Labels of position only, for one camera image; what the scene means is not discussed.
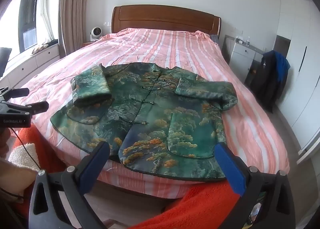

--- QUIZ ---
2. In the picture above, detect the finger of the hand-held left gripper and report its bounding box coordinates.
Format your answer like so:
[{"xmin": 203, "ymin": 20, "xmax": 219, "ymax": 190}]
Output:
[
  {"xmin": 24, "ymin": 101, "xmax": 49, "ymax": 115},
  {"xmin": 0, "ymin": 87, "xmax": 30, "ymax": 101}
]

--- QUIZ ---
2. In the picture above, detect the dark hanging jacket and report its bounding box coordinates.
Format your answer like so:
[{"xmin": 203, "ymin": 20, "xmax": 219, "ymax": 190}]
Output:
[{"xmin": 244, "ymin": 51, "xmax": 288, "ymax": 113}]

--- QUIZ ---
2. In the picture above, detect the white sheer curtain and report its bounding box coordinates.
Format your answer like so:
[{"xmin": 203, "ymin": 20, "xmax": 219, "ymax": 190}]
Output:
[{"xmin": 36, "ymin": 0, "xmax": 54, "ymax": 45}]

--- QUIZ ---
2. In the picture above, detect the patterned cushion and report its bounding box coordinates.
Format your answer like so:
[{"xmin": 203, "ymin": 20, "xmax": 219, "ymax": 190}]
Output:
[{"xmin": 31, "ymin": 44, "xmax": 49, "ymax": 53}]

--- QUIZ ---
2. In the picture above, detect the white wardrobe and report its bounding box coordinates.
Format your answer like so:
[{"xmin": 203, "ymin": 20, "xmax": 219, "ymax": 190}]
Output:
[{"xmin": 275, "ymin": 0, "xmax": 320, "ymax": 165}]

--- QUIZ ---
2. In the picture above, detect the wooden headboard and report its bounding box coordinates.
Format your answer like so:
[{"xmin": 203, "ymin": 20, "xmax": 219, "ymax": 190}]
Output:
[{"xmin": 111, "ymin": 5, "xmax": 222, "ymax": 37}]

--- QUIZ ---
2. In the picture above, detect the brown curtain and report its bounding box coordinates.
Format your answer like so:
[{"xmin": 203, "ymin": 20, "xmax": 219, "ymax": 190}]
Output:
[{"xmin": 58, "ymin": 0, "xmax": 93, "ymax": 58}]

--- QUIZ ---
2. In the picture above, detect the small white fan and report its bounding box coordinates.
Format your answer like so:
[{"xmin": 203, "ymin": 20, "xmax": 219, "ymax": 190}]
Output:
[{"xmin": 90, "ymin": 27, "xmax": 101, "ymax": 42}]

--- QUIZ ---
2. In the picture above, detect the white window seat cabinet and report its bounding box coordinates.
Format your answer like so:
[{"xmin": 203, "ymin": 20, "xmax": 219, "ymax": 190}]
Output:
[{"xmin": 0, "ymin": 39, "xmax": 60, "ymax": 100}]

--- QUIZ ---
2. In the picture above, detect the orange fleece clothing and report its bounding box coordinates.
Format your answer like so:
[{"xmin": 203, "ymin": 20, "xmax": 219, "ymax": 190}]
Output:
[{"xmin": 7, "ymin": 125, "xmax": 250, "ymax": 229}]

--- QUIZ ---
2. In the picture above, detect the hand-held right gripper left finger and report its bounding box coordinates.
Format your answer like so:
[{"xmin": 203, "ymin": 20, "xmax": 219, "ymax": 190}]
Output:
[{"xmin": 29, "ymin": 141, "xmax": 110, "ymax": 229}]

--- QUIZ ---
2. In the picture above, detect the green patterned jacket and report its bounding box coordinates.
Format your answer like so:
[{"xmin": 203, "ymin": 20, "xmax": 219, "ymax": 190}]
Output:
[{"xmin": 50, "ymin": 62, "xmax": 238, "ymax": 182}]

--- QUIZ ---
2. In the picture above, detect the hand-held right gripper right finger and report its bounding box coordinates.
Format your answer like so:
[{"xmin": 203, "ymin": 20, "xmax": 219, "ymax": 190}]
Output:
[{"xmin": 214, "ymin": 142, "xmax": 297, "ymax": 229}]

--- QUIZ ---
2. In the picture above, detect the white bedside cabinet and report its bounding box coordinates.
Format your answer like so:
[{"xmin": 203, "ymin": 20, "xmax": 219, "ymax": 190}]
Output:
[{"xmin": 222, "ymin": 35, "xmax": 267, "ymax": 76}]

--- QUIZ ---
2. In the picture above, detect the window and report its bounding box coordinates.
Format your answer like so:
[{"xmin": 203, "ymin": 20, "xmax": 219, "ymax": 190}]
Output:
[{"xmin": 0, "ymin": 0, "xmax": 40, "ymax": 56}]

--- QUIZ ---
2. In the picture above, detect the person's left hand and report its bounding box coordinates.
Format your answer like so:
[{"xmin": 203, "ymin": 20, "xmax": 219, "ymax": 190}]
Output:
[{"xmin": 0, "ymin": 127, "xmax": 12, "ymax": 158}]

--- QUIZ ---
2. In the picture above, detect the blue hanging garment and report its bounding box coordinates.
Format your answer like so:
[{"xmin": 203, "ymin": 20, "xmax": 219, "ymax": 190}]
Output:
[{"xmin": 271, "ymin": 51, "xmax": 291, "ymax": 83}]

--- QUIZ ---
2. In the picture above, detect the bed with pink striped cover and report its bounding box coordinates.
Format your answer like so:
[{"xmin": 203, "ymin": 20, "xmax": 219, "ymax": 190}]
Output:
[{"xmin": 9, "ymin": 28, "xmax": 290, "ymax": 199}]

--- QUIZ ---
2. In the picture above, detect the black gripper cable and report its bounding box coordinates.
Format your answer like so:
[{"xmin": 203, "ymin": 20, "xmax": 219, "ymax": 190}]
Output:
[{"xmin": 12, "ymin": 128, "xmax": 42, "ymax": 172}]

